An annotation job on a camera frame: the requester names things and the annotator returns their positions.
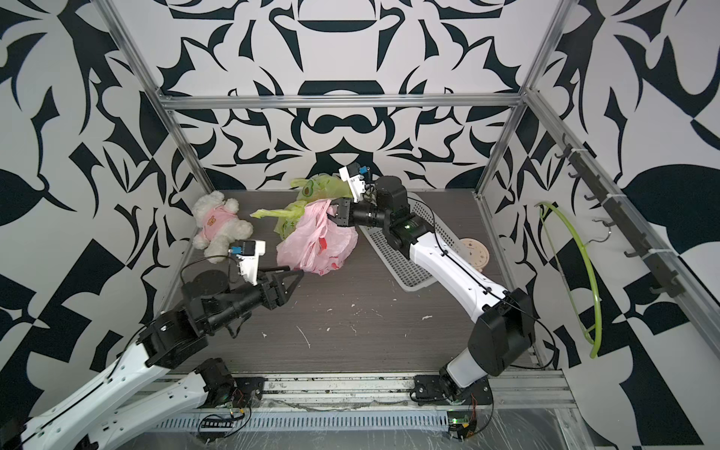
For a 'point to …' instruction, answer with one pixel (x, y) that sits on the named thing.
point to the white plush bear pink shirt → (218, 226)
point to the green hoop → (591, 266)
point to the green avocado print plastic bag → (321, 187)
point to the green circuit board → (458, 417)
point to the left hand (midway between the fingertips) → (293, 265)
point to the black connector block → (217, 423)
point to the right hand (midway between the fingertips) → (317, 207)
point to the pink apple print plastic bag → (318, 243)
